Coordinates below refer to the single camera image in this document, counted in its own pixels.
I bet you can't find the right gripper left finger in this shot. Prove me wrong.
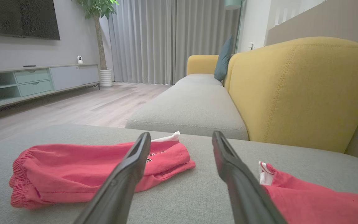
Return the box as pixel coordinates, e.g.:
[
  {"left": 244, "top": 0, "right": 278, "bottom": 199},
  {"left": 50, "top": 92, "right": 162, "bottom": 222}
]
[{"left": 73, "top": 132, "right": 152, "bottom": 224}]

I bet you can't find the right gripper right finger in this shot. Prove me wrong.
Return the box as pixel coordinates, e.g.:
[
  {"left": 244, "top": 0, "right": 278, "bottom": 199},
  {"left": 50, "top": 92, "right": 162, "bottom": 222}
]
[{"left": 211, "top": 131, "right": 288, "bottom": 224}]

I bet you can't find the red basketball shorts number 23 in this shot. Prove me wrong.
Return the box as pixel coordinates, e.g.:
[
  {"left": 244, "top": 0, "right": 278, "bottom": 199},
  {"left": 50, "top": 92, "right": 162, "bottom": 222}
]
[{"left": 9, "top": 131, "right": 196, "bottom": 209}]

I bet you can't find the red jersey white trim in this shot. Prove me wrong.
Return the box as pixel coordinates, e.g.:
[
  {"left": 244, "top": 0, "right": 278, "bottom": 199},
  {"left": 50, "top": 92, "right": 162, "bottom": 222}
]
[{"left": 258, "top": 161, "right": 358, "bottom": 224}]

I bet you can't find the large grey ottoman cushion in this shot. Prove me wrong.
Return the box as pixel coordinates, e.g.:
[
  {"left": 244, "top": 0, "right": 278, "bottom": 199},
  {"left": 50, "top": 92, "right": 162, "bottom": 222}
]
[{"left": 0, "top": 124, "right": 358, "bottom": 224}]

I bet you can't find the grey sofa seat cushion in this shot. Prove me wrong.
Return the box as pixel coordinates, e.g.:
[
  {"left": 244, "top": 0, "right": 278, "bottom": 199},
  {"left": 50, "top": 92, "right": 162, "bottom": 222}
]
[
  {"left": 175, "top": 73, "right": 223, "bottom": 87},
  {"left": 125, "top": 82, "right": 250, "bottom": 141}
]

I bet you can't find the yellow sofa backrest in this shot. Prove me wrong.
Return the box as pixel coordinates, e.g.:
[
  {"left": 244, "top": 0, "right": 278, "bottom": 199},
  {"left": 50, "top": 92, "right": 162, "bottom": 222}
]
[{"left": 223, "top": 37, "right": 358, "bottom": 154}]

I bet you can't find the white ribbed plant pot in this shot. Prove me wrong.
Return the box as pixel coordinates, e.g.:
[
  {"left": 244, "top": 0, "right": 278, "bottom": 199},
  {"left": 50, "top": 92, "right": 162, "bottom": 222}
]
[{"left": 99, "top": 69, "right": 114, "bottom": 88}]

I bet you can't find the mint grey TV cabinet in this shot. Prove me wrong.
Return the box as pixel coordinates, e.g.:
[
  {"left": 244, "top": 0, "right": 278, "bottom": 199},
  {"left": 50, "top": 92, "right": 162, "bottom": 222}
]
[{"left": 0, "top": 64, "right": 101, "bottom": 114}]

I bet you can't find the teal throw pillow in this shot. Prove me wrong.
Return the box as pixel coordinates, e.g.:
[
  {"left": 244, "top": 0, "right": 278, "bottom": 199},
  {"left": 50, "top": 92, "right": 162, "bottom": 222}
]
[{"left": 213, "top": 35, "right": 234, "bottom": 82}]

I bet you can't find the yellow sofa armrest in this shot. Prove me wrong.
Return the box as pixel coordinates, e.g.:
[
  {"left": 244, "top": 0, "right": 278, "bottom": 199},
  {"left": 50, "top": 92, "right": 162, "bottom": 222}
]
[{"left": 187, "top": 55, "right": 219, "bottom": 76}]

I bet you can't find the grey pleated curtain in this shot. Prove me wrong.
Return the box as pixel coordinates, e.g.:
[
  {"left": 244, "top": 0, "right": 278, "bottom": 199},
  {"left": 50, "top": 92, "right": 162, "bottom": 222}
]
[
  {"left": 100, "top": 0, "right": 175, "bottom": 85},
  {"left": 171, "top": 0, "right": 240, "bottom": 85}
]

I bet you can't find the green indoor tree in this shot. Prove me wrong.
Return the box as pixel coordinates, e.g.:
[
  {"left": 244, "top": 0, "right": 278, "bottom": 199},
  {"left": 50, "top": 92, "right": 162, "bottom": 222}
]
[{"left": 73, "top": 0, "right": 120, "bottom": 71}]

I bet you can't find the white slatted window panel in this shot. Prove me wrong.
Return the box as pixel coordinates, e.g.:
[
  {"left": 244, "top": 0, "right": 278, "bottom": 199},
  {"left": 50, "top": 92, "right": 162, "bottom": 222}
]
[{"left": 273, "top": 0, "right": 326, "bottom": 27}]

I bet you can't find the black wall television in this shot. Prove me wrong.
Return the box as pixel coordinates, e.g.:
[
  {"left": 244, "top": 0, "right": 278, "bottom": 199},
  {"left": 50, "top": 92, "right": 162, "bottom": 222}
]
[{"left": 0, "top": 0, "right": 61, "bottom": 41}]

